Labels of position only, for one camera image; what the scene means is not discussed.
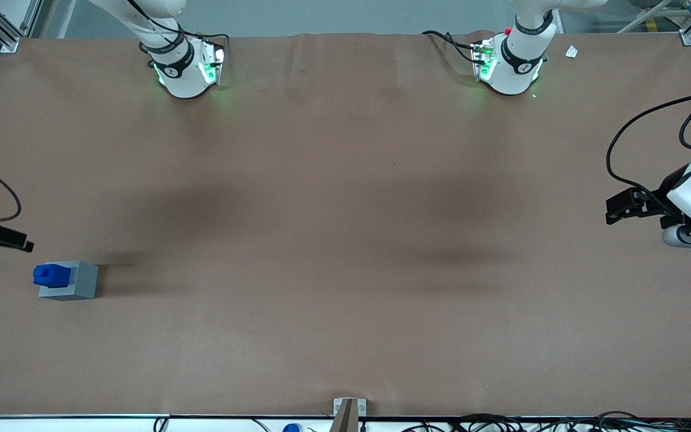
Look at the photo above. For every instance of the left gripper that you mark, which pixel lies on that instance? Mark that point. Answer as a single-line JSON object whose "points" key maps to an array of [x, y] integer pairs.
{"points": [[668, 187]]}

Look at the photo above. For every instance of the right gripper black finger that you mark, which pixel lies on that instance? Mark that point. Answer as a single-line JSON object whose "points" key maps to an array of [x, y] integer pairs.
{"points": [[12, 239]]}

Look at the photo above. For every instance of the small blue plastic part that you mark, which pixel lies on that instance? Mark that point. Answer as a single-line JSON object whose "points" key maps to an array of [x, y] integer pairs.
{"points": [[50, 275]]}

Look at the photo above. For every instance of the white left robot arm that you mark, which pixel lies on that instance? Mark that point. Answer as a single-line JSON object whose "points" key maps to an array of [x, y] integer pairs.
{"points": [[513, 66]]}

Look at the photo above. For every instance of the gray square base block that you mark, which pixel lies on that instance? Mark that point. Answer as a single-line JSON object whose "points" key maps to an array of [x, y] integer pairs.
{"points": [[81, 285]]}

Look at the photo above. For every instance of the small white paper scrap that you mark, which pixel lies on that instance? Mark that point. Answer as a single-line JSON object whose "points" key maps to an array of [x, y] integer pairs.
{"points": [[571, 52]]}

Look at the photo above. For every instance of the brown table cover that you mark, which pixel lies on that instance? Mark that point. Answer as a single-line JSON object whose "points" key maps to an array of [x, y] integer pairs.
{"points": [[345, 240]]}

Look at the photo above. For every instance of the blue round cap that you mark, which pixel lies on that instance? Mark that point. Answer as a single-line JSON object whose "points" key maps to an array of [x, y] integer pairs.
{"points": [[291, 428]]}

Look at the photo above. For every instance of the metal bracket with brown post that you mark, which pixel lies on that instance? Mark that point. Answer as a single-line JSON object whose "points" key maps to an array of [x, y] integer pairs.
{"points": [[345, 414]]}

